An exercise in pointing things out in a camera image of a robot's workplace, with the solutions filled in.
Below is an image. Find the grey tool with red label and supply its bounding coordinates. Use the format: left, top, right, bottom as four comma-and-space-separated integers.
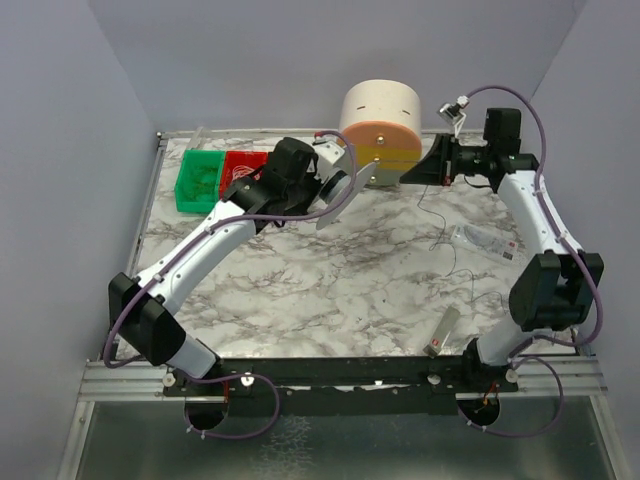
423, 306, 460, 358

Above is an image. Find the round three-drawer cabinet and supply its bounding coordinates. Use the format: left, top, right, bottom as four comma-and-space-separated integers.
339, 79, 423, 187

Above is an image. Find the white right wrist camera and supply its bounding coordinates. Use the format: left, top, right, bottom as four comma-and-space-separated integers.
438, 95, 469, 137

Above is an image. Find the green wire coil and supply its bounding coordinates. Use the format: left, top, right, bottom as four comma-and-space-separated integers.
182, 162, 222, 199

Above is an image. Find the green plastic bin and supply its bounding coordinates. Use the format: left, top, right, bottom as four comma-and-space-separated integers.
174, 150, 225, 214

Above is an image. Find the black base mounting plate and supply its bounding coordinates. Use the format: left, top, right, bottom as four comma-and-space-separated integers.
163, 344, 518, 417

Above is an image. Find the white wire coil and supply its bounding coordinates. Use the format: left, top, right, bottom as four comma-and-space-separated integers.
229, 162, 261, 184

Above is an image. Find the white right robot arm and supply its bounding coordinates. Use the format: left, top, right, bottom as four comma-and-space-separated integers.
400, 108, 604, 366

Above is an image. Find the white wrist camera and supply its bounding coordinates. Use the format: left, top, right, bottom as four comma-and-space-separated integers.
312, 137, 354, 181
438, 95, 469, 137

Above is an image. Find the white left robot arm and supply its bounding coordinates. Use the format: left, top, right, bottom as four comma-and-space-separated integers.
108, 137, 351, 379

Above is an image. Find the red plastic bin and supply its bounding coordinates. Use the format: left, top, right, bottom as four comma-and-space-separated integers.
218, 151, 268, 196

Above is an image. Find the clear plastic bag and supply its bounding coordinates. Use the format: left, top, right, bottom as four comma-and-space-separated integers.
450, 223, 524, 265

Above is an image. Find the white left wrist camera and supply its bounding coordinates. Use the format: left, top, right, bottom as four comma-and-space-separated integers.
312, 137, 354, 181

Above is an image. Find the white perforated cable spool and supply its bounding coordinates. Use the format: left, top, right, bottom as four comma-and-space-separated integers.
316, 162, 377, 230

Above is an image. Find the aluminium frame rail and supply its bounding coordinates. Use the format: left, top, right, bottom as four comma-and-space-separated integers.
78, 132, 168, 402

